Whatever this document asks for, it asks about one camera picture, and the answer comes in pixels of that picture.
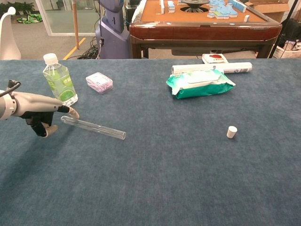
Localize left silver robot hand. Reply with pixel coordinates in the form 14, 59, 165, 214
10, 91, 80, 138

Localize glass test tube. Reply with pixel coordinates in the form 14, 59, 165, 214
60, 115, 127, 141

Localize small white cap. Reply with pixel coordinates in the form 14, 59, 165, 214
226, 125, 238, 139

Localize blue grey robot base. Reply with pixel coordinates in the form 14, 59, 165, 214
95, 0, 131, 60

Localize green label water bottle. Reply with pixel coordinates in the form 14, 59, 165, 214
42, 53, 79, 106

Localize clear box purple floss picks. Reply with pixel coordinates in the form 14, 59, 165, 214
85, 72, 114, 95

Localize green bags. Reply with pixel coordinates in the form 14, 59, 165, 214
16, 13, 43, 25

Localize wooden pole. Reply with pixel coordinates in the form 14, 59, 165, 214
71, 0, 80, 50

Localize glass partition door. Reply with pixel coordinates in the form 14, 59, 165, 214
35, 0, 100, 37

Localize green potted plants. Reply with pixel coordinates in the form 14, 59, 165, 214
0, 1, 35, 16

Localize blue carpet table mat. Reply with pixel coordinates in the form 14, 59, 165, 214
0, 58, 301, 226

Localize green wet wipes pack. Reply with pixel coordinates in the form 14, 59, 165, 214
166, 69, 237, 100

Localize brown mahjong table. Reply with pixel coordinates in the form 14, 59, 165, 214
128, 0, 283, 59

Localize red white snack packet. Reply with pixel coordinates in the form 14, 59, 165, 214
201, 53, 230, 65

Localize black mahjong table dial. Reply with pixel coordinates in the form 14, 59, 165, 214
179, 0, 211, 13

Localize white paper roll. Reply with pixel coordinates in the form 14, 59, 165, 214
171, 62, 253, 74

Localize blue mahjong tile pile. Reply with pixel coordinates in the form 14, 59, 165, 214
206, 0, 247, 19

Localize black tripod stand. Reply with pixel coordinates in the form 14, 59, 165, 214
269, 0, 301, 58

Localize white printed cartons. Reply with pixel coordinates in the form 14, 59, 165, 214
273, 40, 301, 59

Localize black cable bundle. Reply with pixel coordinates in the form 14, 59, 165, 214
77, 37, 102, 60

